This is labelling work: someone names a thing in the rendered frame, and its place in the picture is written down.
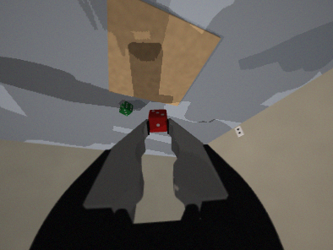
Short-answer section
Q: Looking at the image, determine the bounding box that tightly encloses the red die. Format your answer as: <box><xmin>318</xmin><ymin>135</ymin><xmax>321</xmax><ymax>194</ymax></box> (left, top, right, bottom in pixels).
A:
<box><xmin>148</xmin><ymin>109</ymin><xmax>167</xmax><ymax>133</ymax></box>

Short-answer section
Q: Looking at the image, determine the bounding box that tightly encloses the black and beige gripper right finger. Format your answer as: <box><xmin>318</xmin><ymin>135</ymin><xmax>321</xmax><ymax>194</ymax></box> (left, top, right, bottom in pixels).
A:
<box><xmin>167</xmin><ymin>118</ymin><xmax>284</xmax><ymax>250</ymax></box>

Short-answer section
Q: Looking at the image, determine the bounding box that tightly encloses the green die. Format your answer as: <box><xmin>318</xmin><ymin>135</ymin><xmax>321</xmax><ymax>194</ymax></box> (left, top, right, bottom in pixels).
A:
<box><xmin>119</xmin><ymin>101</ymin><xmax>133</xmax><ymax>116</ymax></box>

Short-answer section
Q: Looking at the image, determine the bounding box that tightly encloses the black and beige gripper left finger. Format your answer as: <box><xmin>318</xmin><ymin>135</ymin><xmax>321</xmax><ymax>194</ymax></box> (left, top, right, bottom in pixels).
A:
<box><xmin>29</xmin><ymin>119</ymin><xmax>150</xmax><ymax>250</ymax></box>

